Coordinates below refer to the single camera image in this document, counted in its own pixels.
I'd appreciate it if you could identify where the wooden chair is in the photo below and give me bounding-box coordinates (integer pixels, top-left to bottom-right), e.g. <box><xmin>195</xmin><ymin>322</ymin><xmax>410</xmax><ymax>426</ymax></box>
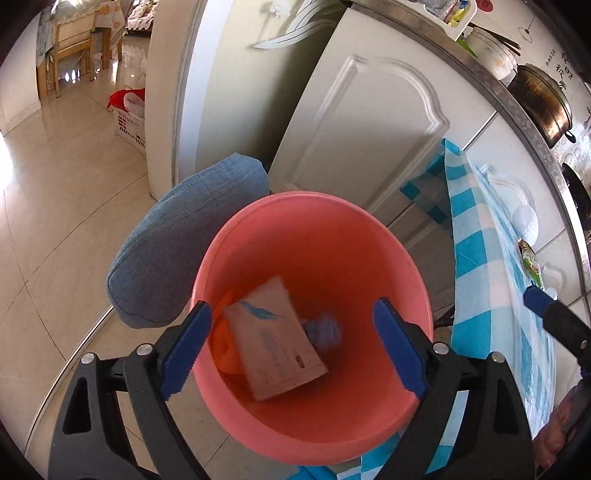
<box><xmin>46</xmin><ymin>9</ymin><xmax>112</xmax><ymax>97</ymax></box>

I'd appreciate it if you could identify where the red and white bag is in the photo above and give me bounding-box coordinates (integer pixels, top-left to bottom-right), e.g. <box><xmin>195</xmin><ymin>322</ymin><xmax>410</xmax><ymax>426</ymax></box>
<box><xmin>107</xmin><ymin>89</ymin><xmax>146</xmax><ymax>114</ymax></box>

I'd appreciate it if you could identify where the white plastic basket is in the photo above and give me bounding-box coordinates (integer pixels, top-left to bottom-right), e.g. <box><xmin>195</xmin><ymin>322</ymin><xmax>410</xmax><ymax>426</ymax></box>
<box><xmin>115</xmin><ymin>108</ymin><xmax>148</xmax><ymax>155</ymax></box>

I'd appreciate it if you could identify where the person's right hand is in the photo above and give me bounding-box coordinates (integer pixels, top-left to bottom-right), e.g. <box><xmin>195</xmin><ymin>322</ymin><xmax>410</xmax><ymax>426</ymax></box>
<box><xmin>539</xmin><ymin>401</ymin><xmax>578</xmax><ymax>472</ymax></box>

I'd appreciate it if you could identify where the tarnished metal pot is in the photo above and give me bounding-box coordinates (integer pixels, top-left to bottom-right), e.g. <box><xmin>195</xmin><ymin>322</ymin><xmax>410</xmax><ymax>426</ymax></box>
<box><xmin>508</xmin><ymin>64</ymin><xmax>578</xmax><ymax>149</ymax></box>

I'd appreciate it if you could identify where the white plastic bottle blue label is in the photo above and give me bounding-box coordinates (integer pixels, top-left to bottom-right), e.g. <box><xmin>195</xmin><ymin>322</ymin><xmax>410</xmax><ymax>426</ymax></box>
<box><xmin>301</xmin><ymin>313</ymin><xmax>343</xmax><ymax>357</ymax></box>

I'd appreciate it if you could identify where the pink plastic bucket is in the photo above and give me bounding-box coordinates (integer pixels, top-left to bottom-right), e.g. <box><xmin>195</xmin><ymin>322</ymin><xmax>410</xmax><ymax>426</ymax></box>
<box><xmin>189</xmin><ymin>191</ymin><xmax>435</xmax><ymax>466</ymax></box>

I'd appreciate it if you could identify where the green snack packet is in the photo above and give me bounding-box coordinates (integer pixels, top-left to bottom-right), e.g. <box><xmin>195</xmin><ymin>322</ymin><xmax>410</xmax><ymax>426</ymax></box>
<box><xmin>517</xmin><ymin>237</ymin><xmax>544</xmax><ymax>288</ymax></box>

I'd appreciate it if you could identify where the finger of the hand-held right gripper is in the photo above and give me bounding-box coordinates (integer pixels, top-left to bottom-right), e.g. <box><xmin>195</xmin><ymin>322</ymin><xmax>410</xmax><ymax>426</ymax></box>
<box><xmin>523</xmin><ymin>285</ymin><xmax>591</xmax><ymax>370</ymax></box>

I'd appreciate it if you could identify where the blue white checked tablecloth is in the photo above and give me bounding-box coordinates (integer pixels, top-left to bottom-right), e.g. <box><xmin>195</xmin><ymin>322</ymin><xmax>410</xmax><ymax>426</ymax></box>
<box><xmin>295</xmin><ymin>137</ymin><xmax>583</xmax><ymax>480</ymax></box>

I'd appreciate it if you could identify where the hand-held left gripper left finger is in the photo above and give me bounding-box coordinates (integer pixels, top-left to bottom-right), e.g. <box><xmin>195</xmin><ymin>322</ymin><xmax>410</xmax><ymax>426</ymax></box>
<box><xmin>47</xmin><ymin>300</ymin><xmax>213</xmax><ymax>480</ymax></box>

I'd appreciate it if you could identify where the brown paper packet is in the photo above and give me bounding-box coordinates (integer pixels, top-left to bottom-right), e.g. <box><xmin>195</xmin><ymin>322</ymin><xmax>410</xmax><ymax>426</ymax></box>
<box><xmin>223</xmin><ymin>276</ymin><xmax>329</xmax><ymax>401</ymax></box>

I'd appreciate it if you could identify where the white ceramic bowl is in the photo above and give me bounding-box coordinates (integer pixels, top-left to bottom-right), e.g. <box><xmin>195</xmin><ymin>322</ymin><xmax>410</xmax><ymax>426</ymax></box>
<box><xmin>467</xmin><ymin>30</ymin><xmax>518</xmax><ymax>80</ymax></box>

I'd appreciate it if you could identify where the blue-grey fabric cushion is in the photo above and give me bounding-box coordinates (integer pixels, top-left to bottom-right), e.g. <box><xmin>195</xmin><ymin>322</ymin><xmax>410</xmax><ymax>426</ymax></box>
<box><xmin>107</xmin><ymin>153</ymin><xmax>271</xmax><ymax>329</ymax></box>

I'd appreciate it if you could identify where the white tissue ball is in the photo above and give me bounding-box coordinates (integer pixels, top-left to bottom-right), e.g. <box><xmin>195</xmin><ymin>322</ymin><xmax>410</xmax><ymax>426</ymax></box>
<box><xmin>512</xmin><ymin>205</ymin><xmax>539</xmax><ymax>244</ymax></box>

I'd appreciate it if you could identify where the lace table cover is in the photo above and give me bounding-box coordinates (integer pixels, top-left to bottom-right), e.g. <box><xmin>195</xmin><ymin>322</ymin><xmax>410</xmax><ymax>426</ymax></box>
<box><xmin>48</xmin><ymin>0</ymin><xmax>126</xmax><ymax>34</ymax></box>

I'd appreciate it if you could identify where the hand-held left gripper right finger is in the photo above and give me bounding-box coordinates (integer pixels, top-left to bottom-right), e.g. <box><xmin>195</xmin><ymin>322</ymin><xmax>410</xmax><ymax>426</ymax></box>
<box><xmin>372</xmin><ymin>298</ymin><xmax>536</xmax><ymax>480</ymax></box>

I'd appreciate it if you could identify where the black wok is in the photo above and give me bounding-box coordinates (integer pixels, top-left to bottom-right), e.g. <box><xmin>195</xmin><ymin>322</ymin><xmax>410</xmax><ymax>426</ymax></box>
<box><xmin>561</xmin><ymin>161</ymin><xmax>591</xmax><ymax>245</ymax></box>

